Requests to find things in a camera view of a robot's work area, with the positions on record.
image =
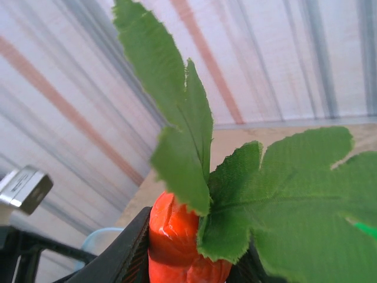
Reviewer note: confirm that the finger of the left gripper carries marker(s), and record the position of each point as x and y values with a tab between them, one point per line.
70	252

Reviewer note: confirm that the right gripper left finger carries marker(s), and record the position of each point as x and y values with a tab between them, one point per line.
117	259

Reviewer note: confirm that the elephant print zip-top bag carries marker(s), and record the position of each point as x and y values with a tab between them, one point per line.
97	236

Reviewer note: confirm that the orange carrot toy green leaves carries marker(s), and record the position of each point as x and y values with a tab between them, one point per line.
176	236

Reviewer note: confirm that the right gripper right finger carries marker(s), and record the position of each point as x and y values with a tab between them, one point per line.
250	271

